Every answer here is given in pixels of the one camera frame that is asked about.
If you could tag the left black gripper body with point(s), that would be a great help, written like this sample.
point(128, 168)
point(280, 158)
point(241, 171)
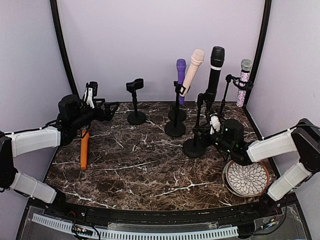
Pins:
point(99, 116)

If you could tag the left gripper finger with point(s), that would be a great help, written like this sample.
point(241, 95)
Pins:
point(110, 110)
point(98, 102)

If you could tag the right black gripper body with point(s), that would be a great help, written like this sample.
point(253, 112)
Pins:
point(223, 143)

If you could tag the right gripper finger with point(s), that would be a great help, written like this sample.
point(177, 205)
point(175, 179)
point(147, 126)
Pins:
point(202, 130)
point(196, 142)

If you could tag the orange microphone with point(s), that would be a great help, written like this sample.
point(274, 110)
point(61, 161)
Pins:
point(84, 149)

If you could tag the black stand of beige microphone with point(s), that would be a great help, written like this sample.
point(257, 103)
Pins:
point(175, 128)

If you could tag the black microphone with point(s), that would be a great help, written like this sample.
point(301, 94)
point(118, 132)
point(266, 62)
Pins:
point(216, 62)

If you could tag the beige pink microphone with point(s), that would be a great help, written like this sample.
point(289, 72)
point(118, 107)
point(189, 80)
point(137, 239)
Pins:
point(197, 58)

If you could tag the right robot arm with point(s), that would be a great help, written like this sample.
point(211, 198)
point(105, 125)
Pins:
point(302, 138)

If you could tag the black stand of purple microphone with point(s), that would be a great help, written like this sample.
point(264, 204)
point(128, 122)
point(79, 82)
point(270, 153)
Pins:
point(181, 116)

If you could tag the purple microphone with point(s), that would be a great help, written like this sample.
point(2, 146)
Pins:
point(181, 68)

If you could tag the glitter silver microphone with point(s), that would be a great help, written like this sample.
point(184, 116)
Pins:
point(246, 65)

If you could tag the flower pattern plate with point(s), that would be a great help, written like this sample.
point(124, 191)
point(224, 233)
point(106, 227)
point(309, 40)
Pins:
point(245, 181)

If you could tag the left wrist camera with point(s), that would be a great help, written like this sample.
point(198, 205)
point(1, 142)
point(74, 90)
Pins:
point(91, 91)

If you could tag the black front rail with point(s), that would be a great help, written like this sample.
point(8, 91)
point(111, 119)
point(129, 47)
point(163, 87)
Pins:
point(239, 214)

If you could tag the white cable duct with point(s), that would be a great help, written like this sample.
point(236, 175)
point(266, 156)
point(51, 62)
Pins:
point(134, 233)

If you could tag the left black frame post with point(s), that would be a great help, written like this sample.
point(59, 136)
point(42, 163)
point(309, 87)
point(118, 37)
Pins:
point(62, 46)

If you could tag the black frame post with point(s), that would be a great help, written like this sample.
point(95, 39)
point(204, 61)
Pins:
point(62, 46)
point(261, 40)

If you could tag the right black frame post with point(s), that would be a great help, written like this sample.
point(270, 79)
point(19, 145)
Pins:
point(261, 40)

